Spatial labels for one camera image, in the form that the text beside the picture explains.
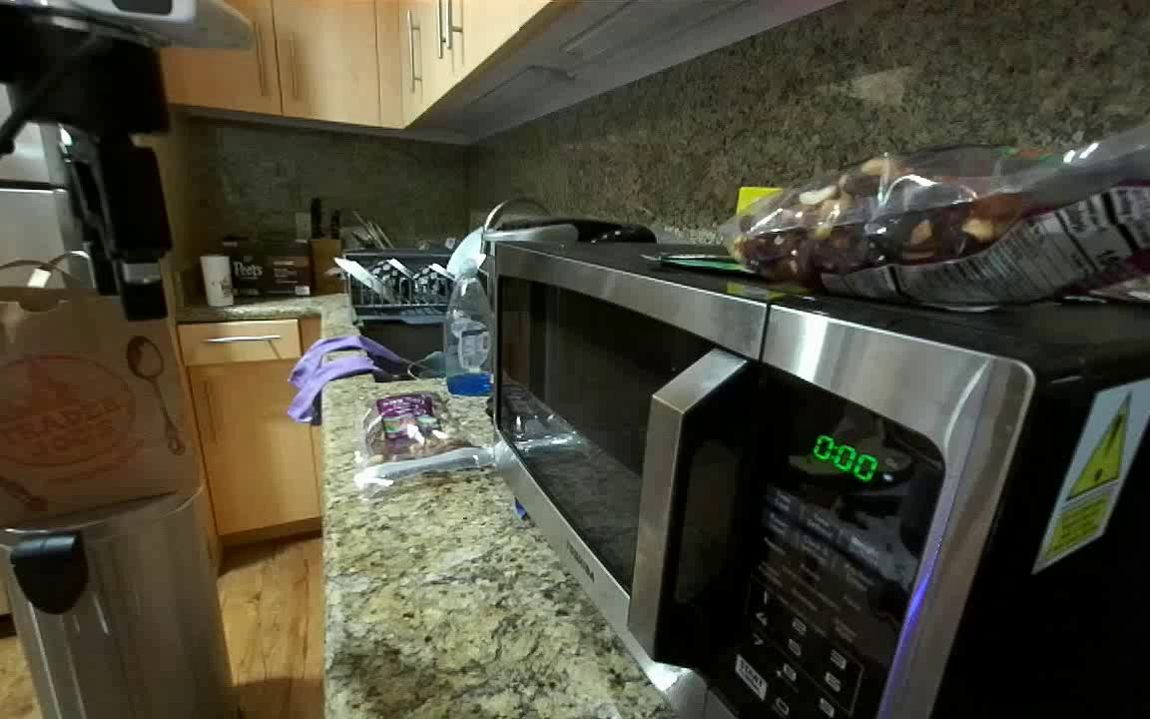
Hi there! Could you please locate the dark countertop jar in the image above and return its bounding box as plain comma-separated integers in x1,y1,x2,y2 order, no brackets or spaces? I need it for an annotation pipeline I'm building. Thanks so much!
229,237,310,304

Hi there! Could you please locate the clear trail mix bag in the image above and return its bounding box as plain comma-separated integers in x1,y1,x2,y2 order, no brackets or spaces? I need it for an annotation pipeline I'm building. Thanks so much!
726,100,1150,315

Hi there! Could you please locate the teal flat packet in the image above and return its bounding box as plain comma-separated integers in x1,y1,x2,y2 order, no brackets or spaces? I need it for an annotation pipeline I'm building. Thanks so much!
641,243,770,293

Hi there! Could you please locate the brown bottle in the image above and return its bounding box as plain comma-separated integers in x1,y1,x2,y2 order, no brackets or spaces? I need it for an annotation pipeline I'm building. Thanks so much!
305,196,346,301

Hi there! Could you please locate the tan printed paper bag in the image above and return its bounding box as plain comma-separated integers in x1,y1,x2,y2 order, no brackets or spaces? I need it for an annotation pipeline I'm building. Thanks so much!
0,249,204,536

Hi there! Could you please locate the light wood drawer front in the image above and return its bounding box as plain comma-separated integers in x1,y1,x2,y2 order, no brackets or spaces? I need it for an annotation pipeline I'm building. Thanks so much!
177,315,309,371

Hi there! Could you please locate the stainless steel trash can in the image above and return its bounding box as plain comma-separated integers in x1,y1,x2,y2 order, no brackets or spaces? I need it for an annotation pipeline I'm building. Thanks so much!
0,485,243,719

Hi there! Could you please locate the clear bottle with blue cap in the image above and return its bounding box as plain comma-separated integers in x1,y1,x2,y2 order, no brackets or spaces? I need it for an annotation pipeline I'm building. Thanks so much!
442,224,501,401

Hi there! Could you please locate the white cup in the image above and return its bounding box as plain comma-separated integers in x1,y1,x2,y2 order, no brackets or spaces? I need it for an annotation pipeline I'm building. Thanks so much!
196,253,240,312

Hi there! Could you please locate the stainless steel microwave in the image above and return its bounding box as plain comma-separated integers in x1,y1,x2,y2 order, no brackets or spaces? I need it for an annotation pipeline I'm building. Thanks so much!
489,237,1150,719

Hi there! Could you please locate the dish rack with dishes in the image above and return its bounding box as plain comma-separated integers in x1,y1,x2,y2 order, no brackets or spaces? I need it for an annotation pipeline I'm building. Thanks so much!
333,243,465,333

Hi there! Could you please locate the upper cabinet carcass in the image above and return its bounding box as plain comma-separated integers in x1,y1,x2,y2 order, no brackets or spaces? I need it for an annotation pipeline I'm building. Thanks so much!
402,0,846,147

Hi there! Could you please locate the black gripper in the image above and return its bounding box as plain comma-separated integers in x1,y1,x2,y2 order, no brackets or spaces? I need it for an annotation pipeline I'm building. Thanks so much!
91,126,177,323

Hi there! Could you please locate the plastic bag with purple contents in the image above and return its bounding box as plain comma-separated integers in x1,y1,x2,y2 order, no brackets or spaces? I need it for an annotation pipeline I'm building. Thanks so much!
350,387,510,501

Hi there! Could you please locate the light wood base cabinet door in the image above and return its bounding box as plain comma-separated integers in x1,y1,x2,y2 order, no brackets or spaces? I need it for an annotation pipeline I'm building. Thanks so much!
184,355,326,549

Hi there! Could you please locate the stainless steel refrigerator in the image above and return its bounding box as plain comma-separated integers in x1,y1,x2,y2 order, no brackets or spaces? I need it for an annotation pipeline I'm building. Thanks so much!
0,11,160,632

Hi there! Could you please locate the yellow box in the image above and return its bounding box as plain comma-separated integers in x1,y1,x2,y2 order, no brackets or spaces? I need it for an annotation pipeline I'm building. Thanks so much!
730,179,791,224

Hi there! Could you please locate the purple cloth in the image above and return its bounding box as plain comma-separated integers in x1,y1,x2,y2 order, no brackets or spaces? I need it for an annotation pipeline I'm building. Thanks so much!
285,333,414,431

